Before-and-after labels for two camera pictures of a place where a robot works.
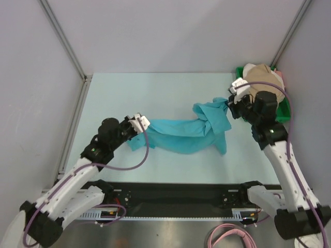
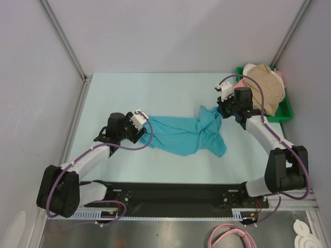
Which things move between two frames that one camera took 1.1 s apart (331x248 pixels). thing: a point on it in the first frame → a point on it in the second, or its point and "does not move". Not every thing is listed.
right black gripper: (235, 109) → (224, 106)
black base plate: (175, 199) does not move
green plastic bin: (283, 113) does not move
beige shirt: (262, 73) does not move
